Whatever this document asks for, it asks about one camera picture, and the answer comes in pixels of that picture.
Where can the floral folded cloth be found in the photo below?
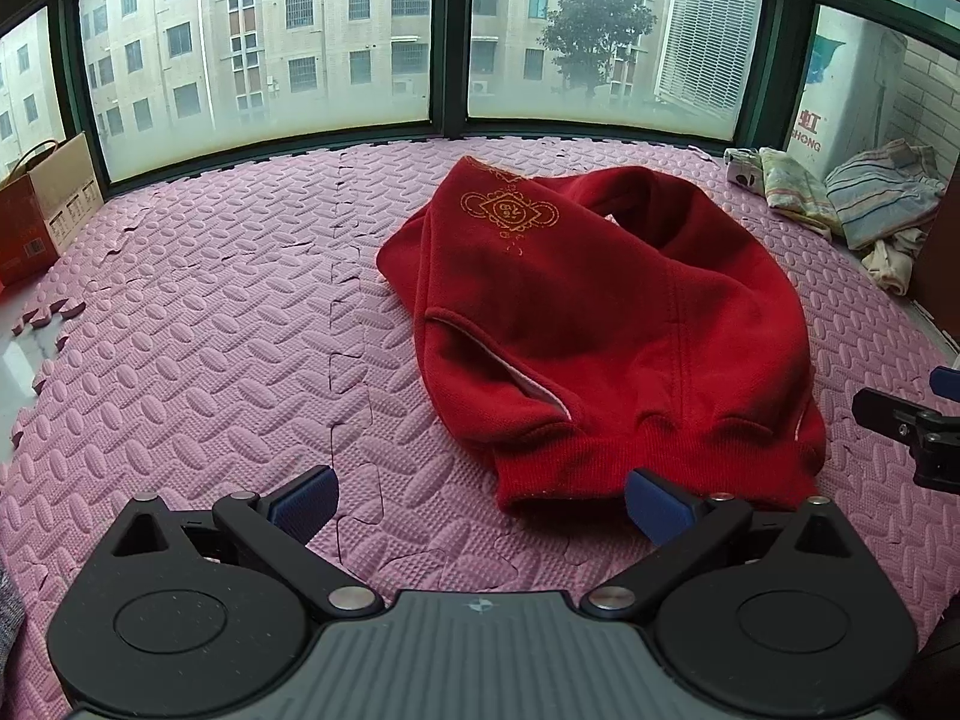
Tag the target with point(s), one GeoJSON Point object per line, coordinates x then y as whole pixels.
{"type": "Point", "coordinates": [795, 191]}

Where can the dark wooden furniture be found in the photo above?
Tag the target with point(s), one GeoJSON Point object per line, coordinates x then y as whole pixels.
{"type": "Point", "coordinates": [941, 262]}

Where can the beige apartment building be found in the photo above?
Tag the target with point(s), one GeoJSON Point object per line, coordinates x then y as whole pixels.
{"type": "Point", "coordinates": [300, 30]}

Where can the striped folded cloth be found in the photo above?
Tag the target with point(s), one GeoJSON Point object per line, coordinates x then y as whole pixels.
{"type": "Point", "coordinates": [885, 191]}

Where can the brown paper shopping bag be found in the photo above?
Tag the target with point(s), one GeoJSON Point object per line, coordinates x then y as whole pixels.
{"type": "Point", "coordinates": [52, 202]}

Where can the green tree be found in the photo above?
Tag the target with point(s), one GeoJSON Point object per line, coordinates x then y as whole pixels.
{"type": "Point", "coordinates": [596, 30]}

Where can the small grey white cloth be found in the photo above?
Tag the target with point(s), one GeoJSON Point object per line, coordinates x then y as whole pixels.
{"type": "Point", "coordinates": [742, 169]}

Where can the white louvred air conditioner unit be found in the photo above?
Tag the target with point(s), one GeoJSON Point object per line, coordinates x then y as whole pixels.
{"type": "Point", "coordinates": [709, 41]}

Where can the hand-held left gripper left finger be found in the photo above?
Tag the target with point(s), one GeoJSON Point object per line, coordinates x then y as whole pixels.
{"type": "Point", "coordinates": [307, 504]}

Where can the dark green window frame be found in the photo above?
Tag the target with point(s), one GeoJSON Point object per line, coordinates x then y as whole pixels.
{"type": "Point", "coordinates": [450, 37]}

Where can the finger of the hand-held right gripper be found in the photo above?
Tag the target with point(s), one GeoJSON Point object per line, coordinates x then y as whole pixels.
{"type": "Point", "coordinates": [937, 450]}
{"type": "Point", "coordinates": [946, 380]}

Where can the cream crumpled cloth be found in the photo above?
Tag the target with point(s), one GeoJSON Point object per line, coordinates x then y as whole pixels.
{"type": "Point", "coordinates": [892, 262]}

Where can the grey knitted cloth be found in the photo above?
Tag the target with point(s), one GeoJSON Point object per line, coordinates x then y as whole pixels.
{"type": "Point", "coordinates": [7, 622]}

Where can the white box with red print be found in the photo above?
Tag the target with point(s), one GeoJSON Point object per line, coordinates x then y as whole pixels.
{"type": "Point", "coordinates": [832, 90]}

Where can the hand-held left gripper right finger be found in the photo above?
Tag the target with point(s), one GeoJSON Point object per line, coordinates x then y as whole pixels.
{"type": "Point", "coordinates": [656, 510]}

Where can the pink foam floor mat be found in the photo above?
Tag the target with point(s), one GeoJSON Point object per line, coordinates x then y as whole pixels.
{"type": "Point", "coordinates": [187, 315]}

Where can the red knitted sweater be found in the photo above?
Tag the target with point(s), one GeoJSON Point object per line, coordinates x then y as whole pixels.
{"type": "Point", "coordinates": [622, 315]}

